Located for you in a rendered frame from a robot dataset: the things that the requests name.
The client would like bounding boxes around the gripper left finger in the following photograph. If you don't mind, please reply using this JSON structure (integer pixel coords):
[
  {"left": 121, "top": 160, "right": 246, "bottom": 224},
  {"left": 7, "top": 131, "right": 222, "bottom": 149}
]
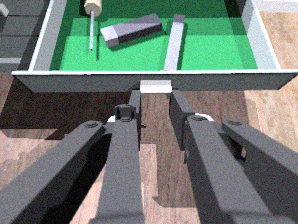
[{"left": 0, "top": 88, "right": 145, "bottom": 224}]

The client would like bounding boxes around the screwdriver with beige handle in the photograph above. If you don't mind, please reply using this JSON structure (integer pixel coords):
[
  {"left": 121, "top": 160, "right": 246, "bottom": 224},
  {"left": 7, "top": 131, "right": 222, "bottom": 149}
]
[{"left": 84, "top": 0, "right": 101, "bottom": 51}]

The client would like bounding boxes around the dark grey rectangular block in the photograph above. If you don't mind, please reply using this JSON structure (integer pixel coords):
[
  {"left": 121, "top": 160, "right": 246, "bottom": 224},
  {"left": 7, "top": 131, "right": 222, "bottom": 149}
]
[{"left": 101, "top": 13, "right": 162, "bottom": 48}]

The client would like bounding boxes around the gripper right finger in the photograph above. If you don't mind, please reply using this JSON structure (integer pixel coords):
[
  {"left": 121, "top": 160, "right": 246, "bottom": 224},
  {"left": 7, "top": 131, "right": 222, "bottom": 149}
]
[{"left": 169, "top": 88, "right": 298, "bottom": 224}]

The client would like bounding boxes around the pale grey box-shaped chest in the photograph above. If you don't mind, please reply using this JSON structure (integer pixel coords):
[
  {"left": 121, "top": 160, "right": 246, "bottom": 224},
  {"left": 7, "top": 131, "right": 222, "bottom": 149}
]
[{"left": 0, "top": 0, "right": 298, "bottom": 99}]

